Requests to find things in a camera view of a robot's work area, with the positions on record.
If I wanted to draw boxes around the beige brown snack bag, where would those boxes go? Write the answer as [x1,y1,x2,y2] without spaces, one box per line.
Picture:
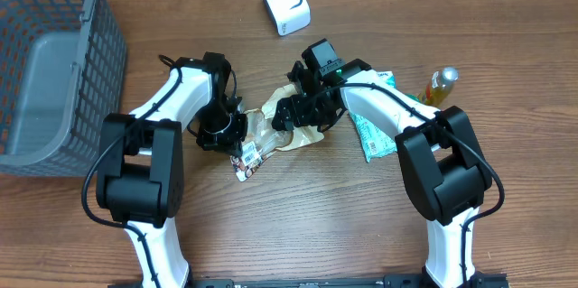
[230,85,324,182]

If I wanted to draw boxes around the green lidded white jar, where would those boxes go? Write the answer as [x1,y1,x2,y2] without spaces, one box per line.
[406,94,419,101]

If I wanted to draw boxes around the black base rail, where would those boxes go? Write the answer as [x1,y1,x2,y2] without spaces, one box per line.
[108,272,509,288]

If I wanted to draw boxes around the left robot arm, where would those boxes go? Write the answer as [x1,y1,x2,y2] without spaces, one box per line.
[87,52,247,287]

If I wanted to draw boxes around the grey plastic mesh basket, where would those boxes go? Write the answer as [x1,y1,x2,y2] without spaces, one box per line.
[1,0,127,177]

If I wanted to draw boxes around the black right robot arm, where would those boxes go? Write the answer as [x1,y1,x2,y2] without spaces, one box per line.
[272,40,492,287]

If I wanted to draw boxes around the white barcode scanner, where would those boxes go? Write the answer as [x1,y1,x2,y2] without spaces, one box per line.
[263,0,311,36]

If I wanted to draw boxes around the teal tissue pack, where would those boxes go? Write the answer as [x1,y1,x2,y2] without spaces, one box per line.
[377,71,396,88]

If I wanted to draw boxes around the yellow dish soap bottle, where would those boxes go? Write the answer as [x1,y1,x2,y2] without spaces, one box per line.
[417,67,459,107]

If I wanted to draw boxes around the teal wipes packet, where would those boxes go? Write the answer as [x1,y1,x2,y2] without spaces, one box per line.
[350,113,396,163]

